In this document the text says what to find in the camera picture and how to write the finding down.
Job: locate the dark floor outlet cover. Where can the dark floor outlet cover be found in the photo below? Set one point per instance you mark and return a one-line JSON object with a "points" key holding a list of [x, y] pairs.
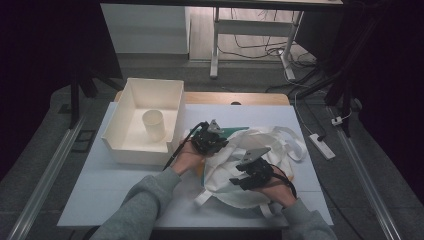
{"points": [[83, 140]]}

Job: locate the white power strip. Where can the white power strip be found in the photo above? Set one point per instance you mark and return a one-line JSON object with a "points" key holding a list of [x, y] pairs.
{"points": [[321, 146]]}

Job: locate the black metal stand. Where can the black metal stand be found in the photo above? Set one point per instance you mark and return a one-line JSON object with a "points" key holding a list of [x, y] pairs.
{"points": [[346, 100], [74, 100]]}

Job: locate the white paper cup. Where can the white paper cup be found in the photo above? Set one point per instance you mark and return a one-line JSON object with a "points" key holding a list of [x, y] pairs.
{"points": [[155, 128]]}

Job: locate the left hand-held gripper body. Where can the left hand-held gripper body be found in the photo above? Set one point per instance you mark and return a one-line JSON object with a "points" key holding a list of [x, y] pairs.
{"points": [[208, 140]]}

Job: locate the white tote bag coloured patches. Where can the white tote bag coloured patches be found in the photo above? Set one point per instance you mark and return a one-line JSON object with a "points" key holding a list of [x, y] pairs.
{"points": [[220, 175]]}

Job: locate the small white adapter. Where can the small white adapter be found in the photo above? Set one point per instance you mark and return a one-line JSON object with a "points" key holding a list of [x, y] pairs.
{"points": [[336, 121]]}

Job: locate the white cabinet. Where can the white cabinet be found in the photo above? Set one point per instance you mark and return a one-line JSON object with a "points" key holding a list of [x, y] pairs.
{"points": [[143, 30]]}

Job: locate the white metal desk frame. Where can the white metal desk frame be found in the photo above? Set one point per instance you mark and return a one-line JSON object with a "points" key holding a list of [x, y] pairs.
{"points": [[253, 27]]}

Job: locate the white storage box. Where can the white storage box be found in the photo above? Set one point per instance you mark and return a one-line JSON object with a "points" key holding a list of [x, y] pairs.
{"points": [[150, 93]]}

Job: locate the person's right hand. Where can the person's right hand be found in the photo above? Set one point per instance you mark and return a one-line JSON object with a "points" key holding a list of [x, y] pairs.
{"points": [[280, 195]]}

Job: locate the dark curtain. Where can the dark curtain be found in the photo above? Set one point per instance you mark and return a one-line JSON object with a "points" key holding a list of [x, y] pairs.
{"points": [[393, 66], [33, 50]]}

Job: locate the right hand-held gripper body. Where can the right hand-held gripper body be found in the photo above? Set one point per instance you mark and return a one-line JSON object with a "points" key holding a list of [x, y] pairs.
{"points": [[260, 173]]}

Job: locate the aluminium rail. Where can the aluminium rail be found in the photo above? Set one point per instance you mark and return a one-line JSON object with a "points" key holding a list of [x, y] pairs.
{"points": [[367, 186], [51, 173]]}

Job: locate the person's left hand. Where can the person's left hand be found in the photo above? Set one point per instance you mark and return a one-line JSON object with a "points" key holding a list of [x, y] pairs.
{"points": [[186, 160]]}

